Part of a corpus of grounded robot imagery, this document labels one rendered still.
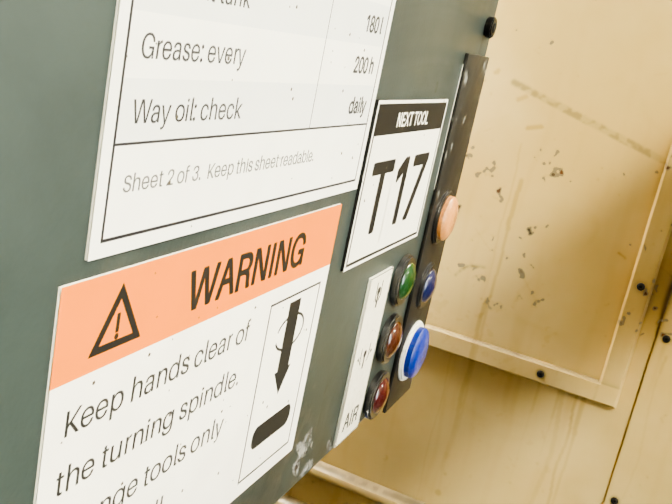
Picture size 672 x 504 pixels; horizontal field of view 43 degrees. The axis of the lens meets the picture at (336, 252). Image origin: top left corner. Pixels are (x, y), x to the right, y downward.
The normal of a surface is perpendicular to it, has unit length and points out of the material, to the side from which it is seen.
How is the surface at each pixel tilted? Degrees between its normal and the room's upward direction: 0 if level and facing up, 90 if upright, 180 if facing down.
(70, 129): 90
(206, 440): 90
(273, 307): 90
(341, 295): 90
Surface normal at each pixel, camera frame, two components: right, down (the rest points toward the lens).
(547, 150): -0.39, 0.17
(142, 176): 0.90, 0.28
